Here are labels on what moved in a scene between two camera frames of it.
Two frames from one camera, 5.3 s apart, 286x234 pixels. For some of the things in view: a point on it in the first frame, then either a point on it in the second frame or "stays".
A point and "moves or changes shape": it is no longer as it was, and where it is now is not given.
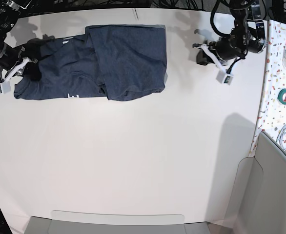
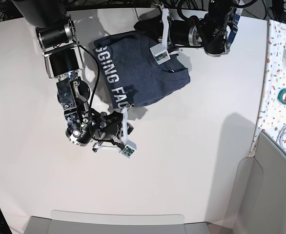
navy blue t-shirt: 120,62 moves or changes shape
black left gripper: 7,56 to 105,127
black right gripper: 226,48 to 196,34
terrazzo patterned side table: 280,105 stays
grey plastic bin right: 265,196 stays
